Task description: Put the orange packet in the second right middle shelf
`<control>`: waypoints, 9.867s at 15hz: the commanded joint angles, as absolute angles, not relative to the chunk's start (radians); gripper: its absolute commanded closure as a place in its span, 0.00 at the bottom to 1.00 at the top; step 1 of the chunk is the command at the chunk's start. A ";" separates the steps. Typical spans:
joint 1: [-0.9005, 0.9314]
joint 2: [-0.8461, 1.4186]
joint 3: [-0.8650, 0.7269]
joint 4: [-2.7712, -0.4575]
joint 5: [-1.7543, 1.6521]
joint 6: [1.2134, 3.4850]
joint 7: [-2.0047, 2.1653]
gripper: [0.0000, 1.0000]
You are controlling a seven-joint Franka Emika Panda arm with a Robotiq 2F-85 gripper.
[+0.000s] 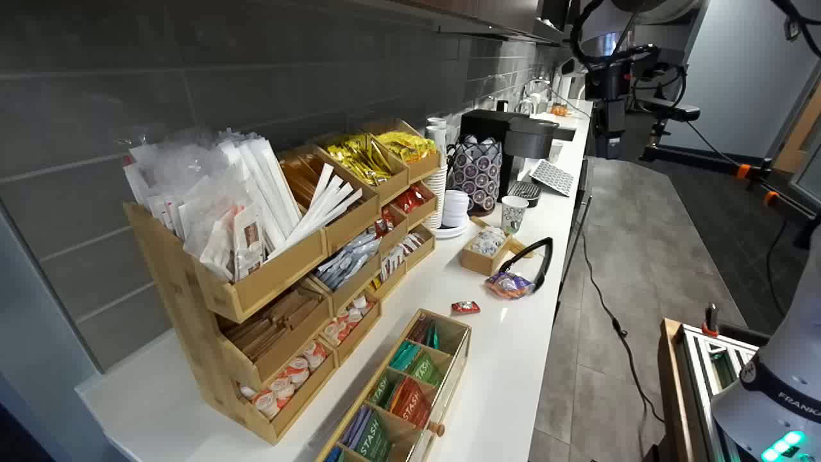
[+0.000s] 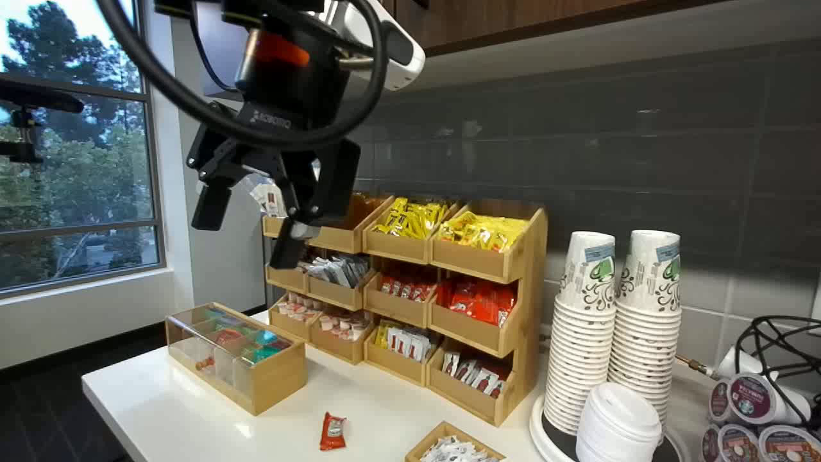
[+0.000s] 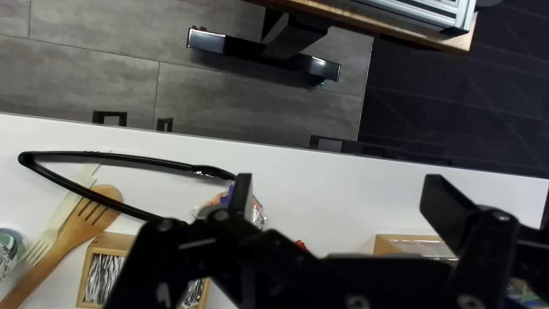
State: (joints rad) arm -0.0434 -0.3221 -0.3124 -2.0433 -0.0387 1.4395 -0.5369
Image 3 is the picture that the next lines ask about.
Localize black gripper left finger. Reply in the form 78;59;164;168
105;171;323;309

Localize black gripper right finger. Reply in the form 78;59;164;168
419;173;524;309

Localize orange packet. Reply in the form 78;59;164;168
196;185;268;229

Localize wooden tea box clear lid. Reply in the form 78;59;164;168
375;231;461;264

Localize small wooden tray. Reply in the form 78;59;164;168
76;229;214;309

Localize white striped sachet pile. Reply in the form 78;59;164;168
85;253;208;305

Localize wooden utensils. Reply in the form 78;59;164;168
0;183;126;309

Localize clear plastic fork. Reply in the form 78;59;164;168
23;162;102;267

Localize grey round container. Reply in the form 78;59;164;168
0;226;27;281

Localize wooden table black base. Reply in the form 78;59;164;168
186;0;479;87

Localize black square bracket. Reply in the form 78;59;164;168
92;109;129;126
155;116;176;133

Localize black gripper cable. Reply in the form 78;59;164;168
16;149;239;226

